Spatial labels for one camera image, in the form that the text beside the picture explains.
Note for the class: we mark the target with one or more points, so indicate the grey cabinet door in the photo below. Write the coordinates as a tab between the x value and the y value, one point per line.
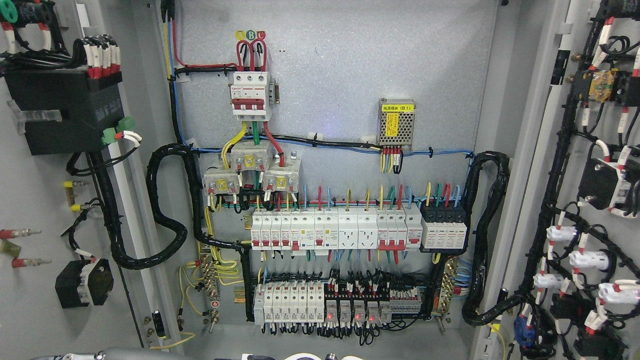
560	278
33	324

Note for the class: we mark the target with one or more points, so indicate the white socket breaker row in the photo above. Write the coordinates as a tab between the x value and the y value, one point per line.
327	231

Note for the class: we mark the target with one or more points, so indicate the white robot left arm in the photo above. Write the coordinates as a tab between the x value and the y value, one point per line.
112	353

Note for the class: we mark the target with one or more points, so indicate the brass right ground bar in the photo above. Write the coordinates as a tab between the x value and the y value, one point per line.
444	293

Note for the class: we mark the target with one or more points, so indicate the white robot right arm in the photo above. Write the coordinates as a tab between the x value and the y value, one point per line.
287	354

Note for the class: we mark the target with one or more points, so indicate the brass left ground bar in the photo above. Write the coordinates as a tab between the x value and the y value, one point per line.
209	284

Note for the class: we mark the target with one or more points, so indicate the current transformer cluster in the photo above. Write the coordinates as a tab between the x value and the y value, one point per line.
252	165

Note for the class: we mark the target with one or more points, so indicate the white red main breaker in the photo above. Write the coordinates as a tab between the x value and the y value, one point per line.
253	95

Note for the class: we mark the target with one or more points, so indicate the brass ground bar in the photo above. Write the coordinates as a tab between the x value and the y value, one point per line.
209	284
444	293

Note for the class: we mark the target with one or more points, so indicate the black surge protector block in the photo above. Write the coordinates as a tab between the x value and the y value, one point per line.
444	229

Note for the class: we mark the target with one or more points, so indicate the black digital power meter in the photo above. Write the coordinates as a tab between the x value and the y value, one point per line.
66	110

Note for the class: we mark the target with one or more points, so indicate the relay terminal row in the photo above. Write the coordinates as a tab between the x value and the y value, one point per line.
336	305

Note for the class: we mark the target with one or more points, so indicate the metal mesh power supply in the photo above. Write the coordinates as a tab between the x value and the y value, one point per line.
396	122

